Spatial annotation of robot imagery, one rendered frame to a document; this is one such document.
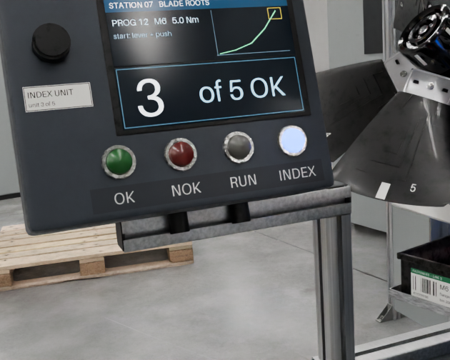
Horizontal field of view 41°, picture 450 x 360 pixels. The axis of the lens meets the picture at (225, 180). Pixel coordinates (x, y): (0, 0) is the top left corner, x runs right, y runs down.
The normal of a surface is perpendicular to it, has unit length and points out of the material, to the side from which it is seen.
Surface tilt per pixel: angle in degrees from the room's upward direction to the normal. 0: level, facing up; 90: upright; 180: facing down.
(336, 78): 79
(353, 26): 90
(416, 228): 90
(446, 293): 90
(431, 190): 43
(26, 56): 75
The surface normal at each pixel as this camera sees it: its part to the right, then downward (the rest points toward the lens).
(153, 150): 0.33, -0.11
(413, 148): -0.22, -0.50
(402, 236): -0.93, 0.13
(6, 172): 0.49, 0.13
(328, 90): -0.80, -0.02
